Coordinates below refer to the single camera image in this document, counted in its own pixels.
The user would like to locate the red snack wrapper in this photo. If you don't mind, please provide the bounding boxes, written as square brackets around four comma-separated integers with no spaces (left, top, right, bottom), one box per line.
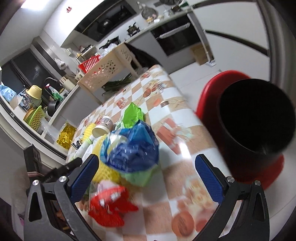
[88,180,138,227]

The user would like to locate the paper cup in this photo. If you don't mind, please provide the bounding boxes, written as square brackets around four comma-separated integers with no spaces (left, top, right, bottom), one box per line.
[92,116,113,138]

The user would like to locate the blue plastic bag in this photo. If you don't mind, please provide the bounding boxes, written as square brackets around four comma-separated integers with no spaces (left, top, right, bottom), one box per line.
[100,120,159,173]

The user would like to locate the green snack bag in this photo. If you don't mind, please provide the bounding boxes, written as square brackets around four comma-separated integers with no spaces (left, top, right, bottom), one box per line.
[122,102,144,128]

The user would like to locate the black trash bin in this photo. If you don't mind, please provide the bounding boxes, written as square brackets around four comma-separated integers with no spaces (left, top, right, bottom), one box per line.
[218,79,295,164]

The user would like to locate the gold foil bag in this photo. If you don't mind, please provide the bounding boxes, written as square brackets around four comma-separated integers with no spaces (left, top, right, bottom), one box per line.
[56,122,76,150]

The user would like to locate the light green bottle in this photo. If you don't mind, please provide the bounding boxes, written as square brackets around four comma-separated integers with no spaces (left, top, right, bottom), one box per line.
[69,134,95,162]

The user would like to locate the green plastic basket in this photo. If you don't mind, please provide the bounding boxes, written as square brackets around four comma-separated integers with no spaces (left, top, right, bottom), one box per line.
[23,105,45,132]

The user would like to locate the red plastic stool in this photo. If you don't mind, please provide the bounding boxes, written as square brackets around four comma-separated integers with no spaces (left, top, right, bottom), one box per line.
[196,70,285,189]

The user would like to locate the yellow sponge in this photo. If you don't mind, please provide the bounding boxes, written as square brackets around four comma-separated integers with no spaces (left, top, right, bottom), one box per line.
[82,123,120,184]

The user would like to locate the black frying pan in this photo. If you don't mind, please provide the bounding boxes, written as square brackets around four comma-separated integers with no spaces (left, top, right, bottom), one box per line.
[47,100,60,117]

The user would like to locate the green spray bottle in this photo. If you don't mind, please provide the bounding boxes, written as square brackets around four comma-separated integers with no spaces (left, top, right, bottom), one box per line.
[46,83,63,101]

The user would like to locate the yellow bowl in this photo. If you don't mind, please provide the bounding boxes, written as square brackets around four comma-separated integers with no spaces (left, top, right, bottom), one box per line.
[26,85,42,100]

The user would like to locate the green sponge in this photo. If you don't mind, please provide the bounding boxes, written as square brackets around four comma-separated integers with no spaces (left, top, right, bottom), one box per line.
[120,165,159,187]

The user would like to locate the red plastic basket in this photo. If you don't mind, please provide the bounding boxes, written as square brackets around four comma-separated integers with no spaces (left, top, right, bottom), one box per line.
[78,55,100,74]

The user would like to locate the green vegetables on chair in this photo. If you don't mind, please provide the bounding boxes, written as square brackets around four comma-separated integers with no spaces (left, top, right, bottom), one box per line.
[102,74,133,93]

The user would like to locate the black range hood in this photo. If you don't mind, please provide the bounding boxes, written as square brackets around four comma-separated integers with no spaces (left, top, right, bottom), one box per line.
[75,1,136,42]

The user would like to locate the cardboard box on floor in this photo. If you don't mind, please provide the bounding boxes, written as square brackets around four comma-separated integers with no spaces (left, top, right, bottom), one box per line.
[190,43,208,65]

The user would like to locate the black built-in oven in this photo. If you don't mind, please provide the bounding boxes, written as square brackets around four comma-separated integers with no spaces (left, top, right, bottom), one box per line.
[151,15,201,56]

